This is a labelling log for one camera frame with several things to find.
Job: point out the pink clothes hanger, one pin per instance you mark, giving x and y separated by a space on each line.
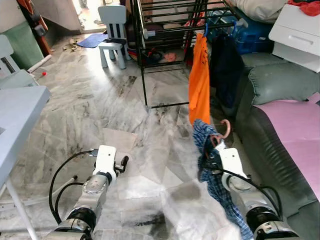
229 129

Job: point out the blue plaid shirt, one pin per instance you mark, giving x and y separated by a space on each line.
220 195

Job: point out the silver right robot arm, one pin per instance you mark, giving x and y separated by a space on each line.
235 184

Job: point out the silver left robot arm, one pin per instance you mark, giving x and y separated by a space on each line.
92 187

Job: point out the blue clothes hanger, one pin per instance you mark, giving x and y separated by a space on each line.
234 27
206 30

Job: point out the orange garment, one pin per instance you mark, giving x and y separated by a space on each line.
200 85

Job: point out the pink sheet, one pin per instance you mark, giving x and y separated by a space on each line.
295 135

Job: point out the black metal drying rack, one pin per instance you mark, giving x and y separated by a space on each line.
142 75

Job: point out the navy garment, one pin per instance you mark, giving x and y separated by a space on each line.
227 70

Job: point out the white folding table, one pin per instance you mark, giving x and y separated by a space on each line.
20 115

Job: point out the small red ball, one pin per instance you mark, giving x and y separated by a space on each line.
44 74

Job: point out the black item on chair seat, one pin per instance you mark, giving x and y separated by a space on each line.
114 40

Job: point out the blue floor mat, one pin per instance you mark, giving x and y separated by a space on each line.
92 41

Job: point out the beige crumpled scraps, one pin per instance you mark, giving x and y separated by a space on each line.
71 45

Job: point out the blue plastic storage bin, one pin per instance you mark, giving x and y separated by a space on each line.
255 37

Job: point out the white cardboard tube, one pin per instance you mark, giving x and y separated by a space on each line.
40 63

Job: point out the white drawer cabinet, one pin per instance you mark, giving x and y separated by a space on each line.
295 35

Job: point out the green mesh panel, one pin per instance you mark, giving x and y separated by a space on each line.
17 47

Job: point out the beige bedding bundle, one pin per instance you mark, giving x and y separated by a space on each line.
262 9

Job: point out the orange and black bag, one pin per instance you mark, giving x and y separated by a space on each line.
32 17

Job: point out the red cloth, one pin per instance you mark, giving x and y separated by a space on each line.
307 7

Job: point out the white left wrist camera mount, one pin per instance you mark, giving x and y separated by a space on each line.
105 159

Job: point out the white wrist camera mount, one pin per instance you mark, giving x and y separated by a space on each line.
231 161
105 159

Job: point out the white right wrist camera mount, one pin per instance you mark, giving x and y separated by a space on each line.
231 161

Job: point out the brown wooden post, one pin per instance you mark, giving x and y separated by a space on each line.
44 42

